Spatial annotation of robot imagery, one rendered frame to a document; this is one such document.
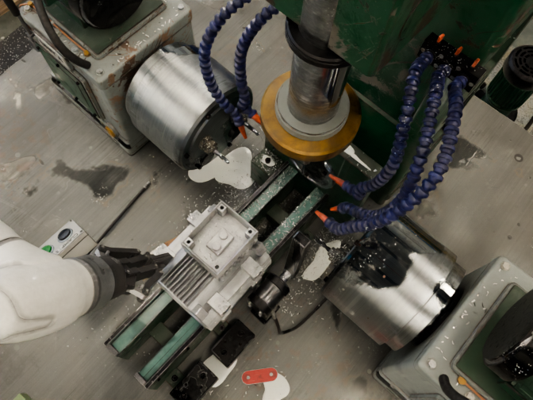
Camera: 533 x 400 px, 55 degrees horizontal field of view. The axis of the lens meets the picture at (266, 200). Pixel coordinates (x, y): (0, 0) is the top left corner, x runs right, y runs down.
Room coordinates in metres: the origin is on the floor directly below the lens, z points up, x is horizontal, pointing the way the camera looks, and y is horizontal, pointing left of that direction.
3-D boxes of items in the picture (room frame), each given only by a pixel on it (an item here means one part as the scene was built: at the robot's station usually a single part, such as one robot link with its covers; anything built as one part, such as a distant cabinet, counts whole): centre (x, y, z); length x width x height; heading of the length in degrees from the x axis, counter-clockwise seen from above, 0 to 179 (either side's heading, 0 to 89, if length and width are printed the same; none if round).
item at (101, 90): (0.81, 0.44, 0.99); 0.35 x 0.31 x 0.37; 53
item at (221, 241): (0.29, 0.09, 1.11); 0.12 x 0.11 x 0.07; 144
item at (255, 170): (0.57, 0.01, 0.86); 0.07 x 0.06 x 0.12; 53
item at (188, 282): (0.25, 0.11, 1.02); 0.20 x 0.19 x 0.19; 144
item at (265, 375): (0.05, -0.03, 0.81); 0.09 x 0.03 x 0.02; 103
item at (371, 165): (0.57, -0.13, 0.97); 0.30 x 0.11 x 0.34; 53
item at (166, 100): (0.66, 0.24, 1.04); 0.37 x 0.25 x 0.25; 53
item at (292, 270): (0.26, -0.07, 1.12); 0.04 x 0.03 x 0.26; 143
